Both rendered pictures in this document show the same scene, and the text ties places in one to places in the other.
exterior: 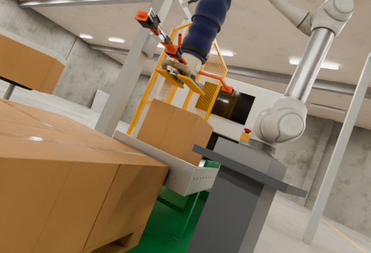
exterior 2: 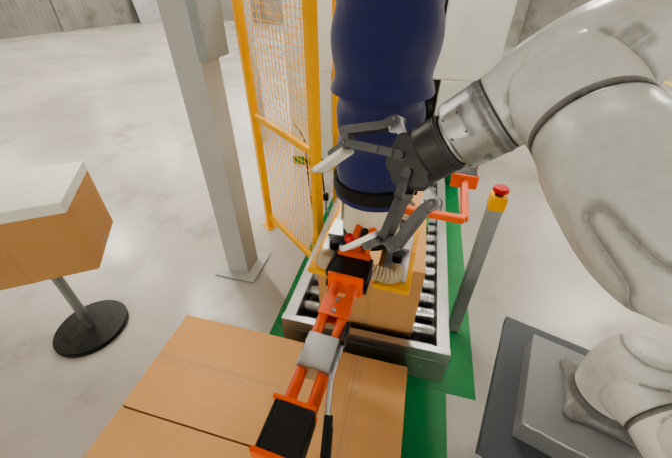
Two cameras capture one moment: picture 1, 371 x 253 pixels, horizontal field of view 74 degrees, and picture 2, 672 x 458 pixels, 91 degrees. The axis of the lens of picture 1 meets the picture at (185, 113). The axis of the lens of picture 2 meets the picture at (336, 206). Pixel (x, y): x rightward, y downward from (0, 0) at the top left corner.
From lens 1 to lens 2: 151 cm
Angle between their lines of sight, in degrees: 41
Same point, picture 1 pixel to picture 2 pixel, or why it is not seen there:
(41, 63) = (52, 233)
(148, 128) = not seen: hidden behind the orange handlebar
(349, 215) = not seen: hidden behind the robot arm
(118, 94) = (216, 163)
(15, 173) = not seen: outside the picture
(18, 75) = (41, 270)
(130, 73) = (211, 118)
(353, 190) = not seen: outside the picture
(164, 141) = (372, 312)
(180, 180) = (428, 368)
